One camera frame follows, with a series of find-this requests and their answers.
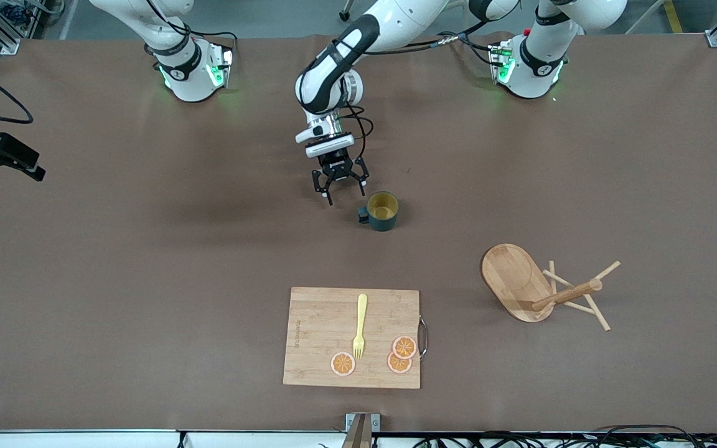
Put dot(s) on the office chair base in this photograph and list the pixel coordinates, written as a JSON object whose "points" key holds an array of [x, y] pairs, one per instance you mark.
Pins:
{"points": [[345, 14]]}

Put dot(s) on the yellow plastic fork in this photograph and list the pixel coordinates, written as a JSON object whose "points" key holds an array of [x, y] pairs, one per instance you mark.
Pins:
{"points": [[361, 311]]}

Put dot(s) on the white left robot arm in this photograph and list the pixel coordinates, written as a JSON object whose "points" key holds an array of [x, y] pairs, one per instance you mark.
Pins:
{"points": [[327, 81]]}

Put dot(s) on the wooden mug tree rack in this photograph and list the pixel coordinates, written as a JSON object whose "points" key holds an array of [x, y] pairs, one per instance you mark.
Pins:
{"points": [[514, 280]]}

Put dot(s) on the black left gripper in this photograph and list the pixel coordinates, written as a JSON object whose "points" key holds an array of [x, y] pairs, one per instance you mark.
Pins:
{"points": [[336, 164]]}

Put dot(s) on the teal mug yellow inside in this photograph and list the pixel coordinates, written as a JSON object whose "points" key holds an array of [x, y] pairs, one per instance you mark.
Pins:
{"points": [[383, 218]]}

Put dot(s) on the orange slice toy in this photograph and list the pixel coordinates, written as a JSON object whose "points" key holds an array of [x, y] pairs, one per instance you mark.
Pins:
{"points": [[398, 366], [404, 347], [343, 364]]}

